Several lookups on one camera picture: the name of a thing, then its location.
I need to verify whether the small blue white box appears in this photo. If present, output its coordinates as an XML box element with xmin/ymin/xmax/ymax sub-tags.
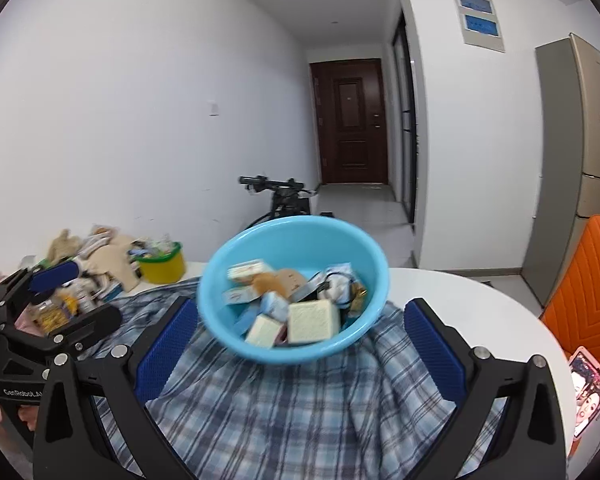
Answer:
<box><xmin>226</xmin><ymin>259</ymin><xmax>276</xmax><ymax>283</ymax></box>

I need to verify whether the white plush toy keychain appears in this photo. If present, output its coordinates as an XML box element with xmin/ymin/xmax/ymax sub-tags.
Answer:
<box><xmin>325</xmin><ymin>272</ymin><xmax>353</xmax><ymax>306</ymax></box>

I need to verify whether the orange chair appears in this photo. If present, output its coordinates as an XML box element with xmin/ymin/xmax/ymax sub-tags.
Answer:
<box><xmin>539</xmin><ymin>214</ymin><xmax>600</xmax><ymax>361</ymax></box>

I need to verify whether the gold refrigerator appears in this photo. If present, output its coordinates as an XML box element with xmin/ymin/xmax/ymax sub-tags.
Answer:
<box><xmin>521</xmin><ymin>33</ymin><xmax>600</xmax><ymax>308</ymax></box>

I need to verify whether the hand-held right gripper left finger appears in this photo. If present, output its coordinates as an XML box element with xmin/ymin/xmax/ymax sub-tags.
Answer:
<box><xmin>32</xmin><ymin>296</ymin><xmax>199</xmax><ymax>480</ymax></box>

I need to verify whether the small cream box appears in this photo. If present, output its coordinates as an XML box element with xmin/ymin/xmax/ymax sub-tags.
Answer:
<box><xmin>244</xmin><ymin>314</ymin><xmax>286</xmax><ymax>348</ymax></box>

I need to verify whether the pink cased phone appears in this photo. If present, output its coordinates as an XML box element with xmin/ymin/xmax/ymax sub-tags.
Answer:
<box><xmin>566</xmin><ymin>346</ymin><xmax>600</xmax><ymax>440</ymax></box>

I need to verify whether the grey wall panel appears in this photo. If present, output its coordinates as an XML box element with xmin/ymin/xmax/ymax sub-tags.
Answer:
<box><xmin>448</xmin><ymin>0</ymin><xmax>507</xmax><ymax>53</ymax></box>

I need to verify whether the brown entrance door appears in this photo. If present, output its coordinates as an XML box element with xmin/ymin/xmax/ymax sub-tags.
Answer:
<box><xmin>309</xmin><ymin>58</ymin><xmax>389</xmax><ymax>184</ymax></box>

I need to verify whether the glass jar black lid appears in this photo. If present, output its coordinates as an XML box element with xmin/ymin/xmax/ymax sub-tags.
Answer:
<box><xmin>30</xmin><ymin>290</ymin><xmax>81</xmax><ymax>337</ymax></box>

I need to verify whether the blue plaid cloth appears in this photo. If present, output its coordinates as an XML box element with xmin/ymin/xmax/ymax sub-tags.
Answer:
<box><xmin>92</xmin><ymin>275</ymin><xmax>511</xmax><ymax>480</ymax></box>

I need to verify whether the black framed glass door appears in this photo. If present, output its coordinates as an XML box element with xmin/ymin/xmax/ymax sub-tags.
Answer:
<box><xmin>391</xmin><ymin>10</ymin><xmax>421</xmax><ymax>226</ymax></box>

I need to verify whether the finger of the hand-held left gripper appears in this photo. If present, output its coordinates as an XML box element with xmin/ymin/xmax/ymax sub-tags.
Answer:
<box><xmin>0</xmin><ymin>304</ymin><xmax>122</xmax><ymax>361</ymax></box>
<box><xmin>0</xmin><ymin>259</ymin><xmax>82</xmax><ymax>343</ymax></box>

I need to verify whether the blue plastic basin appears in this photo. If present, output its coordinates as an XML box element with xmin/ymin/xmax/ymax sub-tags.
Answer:
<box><xmin>196</xmin><ymin>216</ymin><xmax>391</xmax><ymax>367</ymax></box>

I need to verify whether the beige cloth bag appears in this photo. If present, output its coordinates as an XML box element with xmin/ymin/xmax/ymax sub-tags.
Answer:
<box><xmin>82</xmin><ymin>234</ymin><xmax>141</xmax><ymax>293</ymax></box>

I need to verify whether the small blue tissue pack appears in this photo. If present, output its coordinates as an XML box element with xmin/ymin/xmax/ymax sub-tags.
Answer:
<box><xmin>260</xmin><ymin>291</ymin><xmax>290</xmax><ymax>322</ymax></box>

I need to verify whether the large cream printed box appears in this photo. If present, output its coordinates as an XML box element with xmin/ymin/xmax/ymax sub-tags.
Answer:
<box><xmin>286</xmin><ymin>299</ymin><xmax>341</xmax><ymax>345</ymax></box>

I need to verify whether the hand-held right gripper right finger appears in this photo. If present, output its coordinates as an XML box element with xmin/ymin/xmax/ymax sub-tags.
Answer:
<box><xmin>404</xmin><ymin>298</ymin><xmax>568</xmax><ymax>480</ymax></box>

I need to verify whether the gold tin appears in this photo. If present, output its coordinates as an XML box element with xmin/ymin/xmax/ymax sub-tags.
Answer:
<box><xmin>349</xmin><ymin>282</ymin><xmax>368</xmax><ymax>318</ymax></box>

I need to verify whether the beige plush toy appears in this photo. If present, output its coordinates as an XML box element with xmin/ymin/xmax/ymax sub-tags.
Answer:
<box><xmin>47</xmin><ymin>229</ymin><xmax>83</xmax><ymax>266</ymax></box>

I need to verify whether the yellow bin green rim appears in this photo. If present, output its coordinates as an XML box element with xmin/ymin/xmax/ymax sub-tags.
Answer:
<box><xmin>136</xmin><ymin>241</ymin><xmax>187</xmax><ymax>285</ymax></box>

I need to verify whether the pile of small sachets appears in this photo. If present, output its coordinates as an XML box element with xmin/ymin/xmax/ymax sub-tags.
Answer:
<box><xmin>130</xmin><ymin>237</ymin><xmax>178</xmax><ymax>261</ymax></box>

